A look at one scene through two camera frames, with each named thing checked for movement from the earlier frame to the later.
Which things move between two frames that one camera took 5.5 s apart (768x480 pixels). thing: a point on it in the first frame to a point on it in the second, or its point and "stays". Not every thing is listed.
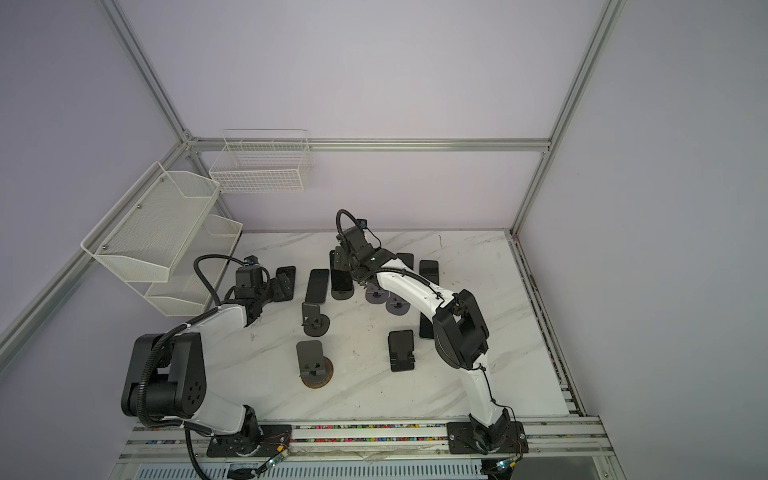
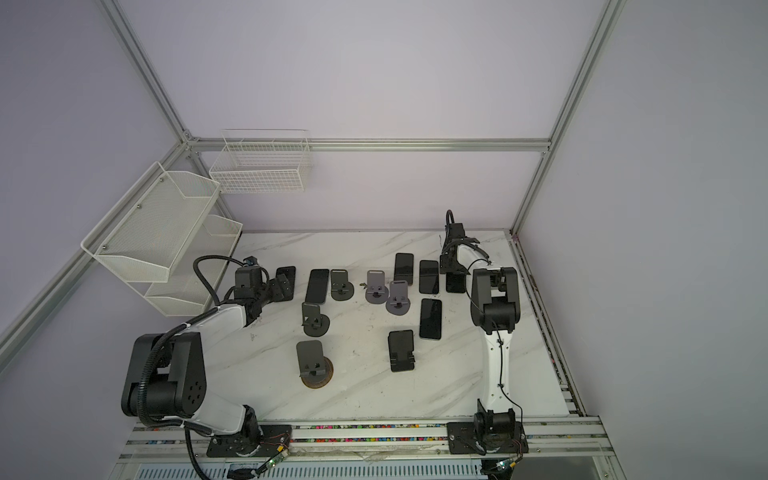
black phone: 407,258 stays
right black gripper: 375,250 to 445,265
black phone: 341,280 to 456,283
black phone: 426,329 stays
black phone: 317,287 stays
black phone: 429,269 stays
